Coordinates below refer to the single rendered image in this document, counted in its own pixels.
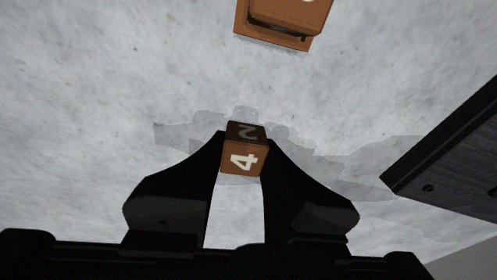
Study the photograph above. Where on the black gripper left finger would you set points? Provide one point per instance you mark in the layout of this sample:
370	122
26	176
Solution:
167	213

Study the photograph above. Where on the brown wooden cube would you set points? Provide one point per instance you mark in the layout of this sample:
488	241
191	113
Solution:
299	18
244	150

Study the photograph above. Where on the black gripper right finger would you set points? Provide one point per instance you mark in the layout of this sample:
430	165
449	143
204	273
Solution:
298	210

